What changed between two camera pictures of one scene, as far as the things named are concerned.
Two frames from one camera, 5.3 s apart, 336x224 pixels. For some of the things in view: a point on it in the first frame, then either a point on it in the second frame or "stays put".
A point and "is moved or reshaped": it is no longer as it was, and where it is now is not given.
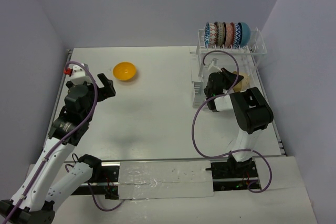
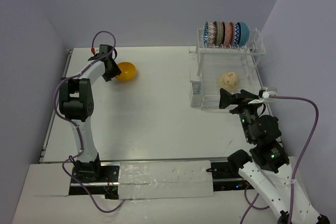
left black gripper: (99, 91) → (111, 68)
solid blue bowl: (245, 34) stays put
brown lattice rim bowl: (221, 33) stays put
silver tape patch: (157, 179) stays put
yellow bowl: (124, 71) stays put
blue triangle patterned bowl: (207, 34) stays put
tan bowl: (243, 84) is moved or reshaped
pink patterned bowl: (230, 34) stays put
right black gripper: (229, 76) → (227, 97)
